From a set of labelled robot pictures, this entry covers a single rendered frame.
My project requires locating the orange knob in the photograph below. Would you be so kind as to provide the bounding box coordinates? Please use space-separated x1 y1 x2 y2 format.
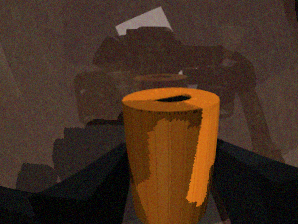
122 88 220 224

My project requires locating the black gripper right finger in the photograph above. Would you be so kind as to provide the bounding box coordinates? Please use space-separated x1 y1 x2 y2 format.
213 137 298 224

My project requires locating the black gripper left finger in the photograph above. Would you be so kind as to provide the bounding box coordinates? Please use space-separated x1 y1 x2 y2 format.
0 143 130 224

